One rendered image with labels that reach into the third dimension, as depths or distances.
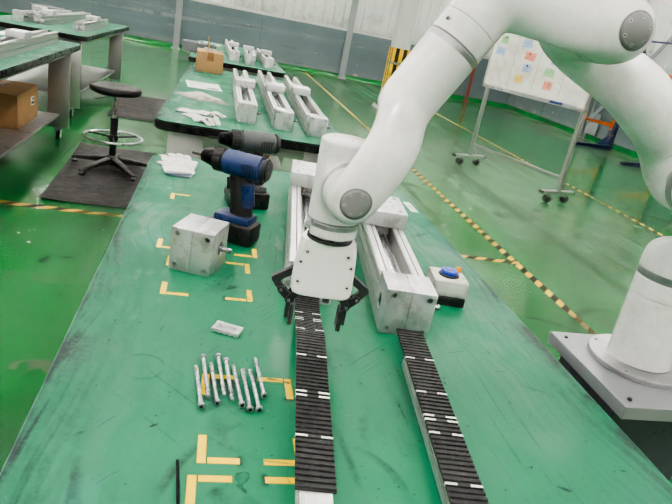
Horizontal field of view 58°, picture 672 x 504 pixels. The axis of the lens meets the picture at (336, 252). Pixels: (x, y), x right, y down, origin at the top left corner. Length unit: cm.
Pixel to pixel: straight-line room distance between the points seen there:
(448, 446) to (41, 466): 51
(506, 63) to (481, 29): 647
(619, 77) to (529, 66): 608
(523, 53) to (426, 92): 635
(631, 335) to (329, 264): 62
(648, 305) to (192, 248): 89
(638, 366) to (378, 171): 69
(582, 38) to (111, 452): 83
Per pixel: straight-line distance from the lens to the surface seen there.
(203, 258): 128
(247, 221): 145
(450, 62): 92
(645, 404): 122
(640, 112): 109
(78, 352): 102
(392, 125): 87
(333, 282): 99
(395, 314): 117
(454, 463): 86
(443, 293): 137
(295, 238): 133
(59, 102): 547
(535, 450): 101
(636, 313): 128
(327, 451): 81
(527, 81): 714
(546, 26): 97
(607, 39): 96
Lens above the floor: 132
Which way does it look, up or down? 21 degrees down
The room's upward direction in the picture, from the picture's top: 11 degrees clockwise
